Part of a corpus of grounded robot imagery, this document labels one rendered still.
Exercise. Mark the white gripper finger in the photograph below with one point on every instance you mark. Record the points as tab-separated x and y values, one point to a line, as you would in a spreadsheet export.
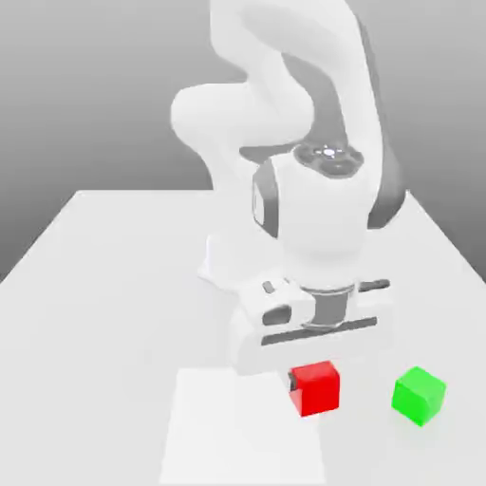
292	381

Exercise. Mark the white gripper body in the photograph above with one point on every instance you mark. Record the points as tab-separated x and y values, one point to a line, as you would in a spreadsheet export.
303	347

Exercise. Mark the small red cube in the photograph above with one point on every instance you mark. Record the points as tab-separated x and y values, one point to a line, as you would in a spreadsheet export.
317	389

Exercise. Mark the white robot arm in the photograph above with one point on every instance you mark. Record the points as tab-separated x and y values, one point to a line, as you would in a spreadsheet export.
326	212

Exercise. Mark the small green cube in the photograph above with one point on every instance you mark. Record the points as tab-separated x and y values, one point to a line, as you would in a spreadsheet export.
418	395

